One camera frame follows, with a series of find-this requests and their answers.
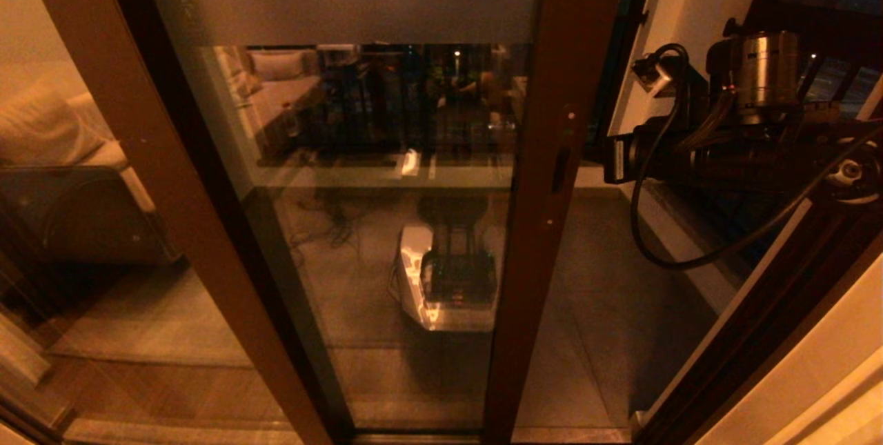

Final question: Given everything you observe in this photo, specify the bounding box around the black metal balcony railing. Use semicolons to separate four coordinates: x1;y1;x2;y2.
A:
304;0;653;163
662;0;883;280

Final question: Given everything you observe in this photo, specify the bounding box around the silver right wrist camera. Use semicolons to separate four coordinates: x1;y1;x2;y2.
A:
633;53;675;97

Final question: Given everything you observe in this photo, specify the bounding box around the front-load washing machine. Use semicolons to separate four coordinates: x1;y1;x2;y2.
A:
0;166;180;308

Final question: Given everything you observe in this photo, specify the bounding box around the fixed glass door brown frame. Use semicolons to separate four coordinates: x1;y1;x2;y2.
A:
0;0;339;445

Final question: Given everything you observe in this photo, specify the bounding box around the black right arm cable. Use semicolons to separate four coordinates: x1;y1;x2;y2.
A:
629;43;883;271

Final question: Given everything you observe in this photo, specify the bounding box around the dark brown door jamb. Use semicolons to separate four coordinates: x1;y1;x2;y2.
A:
631;176;883;445

